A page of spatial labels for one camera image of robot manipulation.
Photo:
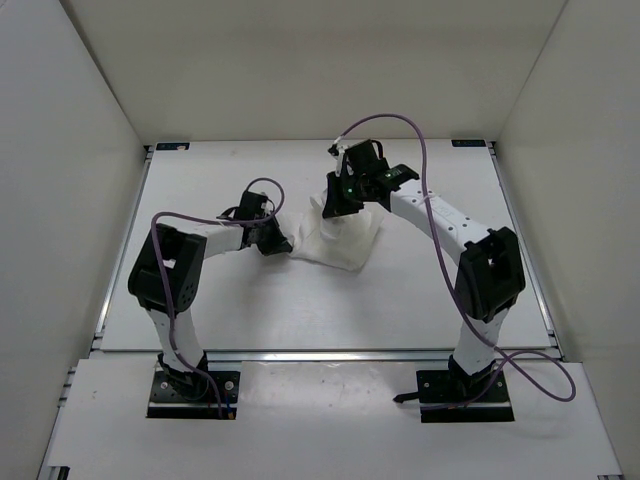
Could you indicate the white pleated skirt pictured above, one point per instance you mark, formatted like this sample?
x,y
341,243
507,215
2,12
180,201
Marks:
x,y
343,242

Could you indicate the blue corner label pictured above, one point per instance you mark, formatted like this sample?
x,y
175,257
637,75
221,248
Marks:
x,y
468,143
172,146

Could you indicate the right blue corner label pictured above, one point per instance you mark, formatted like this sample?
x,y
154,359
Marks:
x,y
468,143

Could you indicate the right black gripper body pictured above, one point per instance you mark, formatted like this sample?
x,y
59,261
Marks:
x,y
359,184

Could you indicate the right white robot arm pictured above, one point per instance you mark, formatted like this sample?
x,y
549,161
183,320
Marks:
x,y
490,273

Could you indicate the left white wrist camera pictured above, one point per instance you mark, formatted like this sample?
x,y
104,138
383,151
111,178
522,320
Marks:
x,y
268,206

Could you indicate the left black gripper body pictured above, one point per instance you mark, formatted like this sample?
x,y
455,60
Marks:
x,y
262,228

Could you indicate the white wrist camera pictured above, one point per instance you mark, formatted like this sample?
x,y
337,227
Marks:
x,y
338,153
268,206

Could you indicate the aluminium rail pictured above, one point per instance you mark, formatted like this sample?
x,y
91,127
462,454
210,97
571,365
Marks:
x,y
328,356

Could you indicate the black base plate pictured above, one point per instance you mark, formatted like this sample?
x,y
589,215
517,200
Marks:
x,y
442,402
165,401

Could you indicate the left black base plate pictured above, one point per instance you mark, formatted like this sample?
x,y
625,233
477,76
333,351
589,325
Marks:
x,y
165,401

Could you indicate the left blue corner label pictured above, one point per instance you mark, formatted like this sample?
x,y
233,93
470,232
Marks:
x,y
172,146

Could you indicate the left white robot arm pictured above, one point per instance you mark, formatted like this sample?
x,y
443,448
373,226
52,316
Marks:
x,y
166,274

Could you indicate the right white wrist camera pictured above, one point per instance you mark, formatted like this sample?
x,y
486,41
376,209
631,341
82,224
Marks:
x,y
338,153

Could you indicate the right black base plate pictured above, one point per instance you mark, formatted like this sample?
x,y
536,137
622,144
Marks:
x,y
442,402

